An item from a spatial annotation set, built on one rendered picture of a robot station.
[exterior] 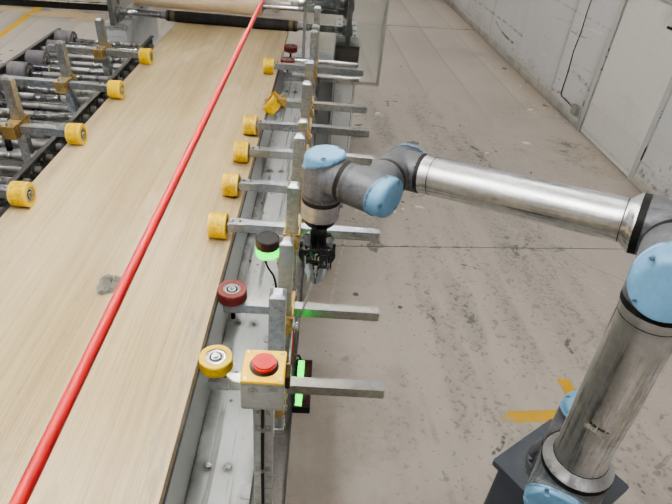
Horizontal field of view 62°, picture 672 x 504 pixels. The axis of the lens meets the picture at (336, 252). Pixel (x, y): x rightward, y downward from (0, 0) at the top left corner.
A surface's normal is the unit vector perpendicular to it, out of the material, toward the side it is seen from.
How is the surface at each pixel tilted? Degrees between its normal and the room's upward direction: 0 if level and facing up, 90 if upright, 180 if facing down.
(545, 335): 0
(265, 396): 90
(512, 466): 0
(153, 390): 0
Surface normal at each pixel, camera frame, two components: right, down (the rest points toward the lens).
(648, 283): -0.53, 0.36
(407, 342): 0.07, -0.80
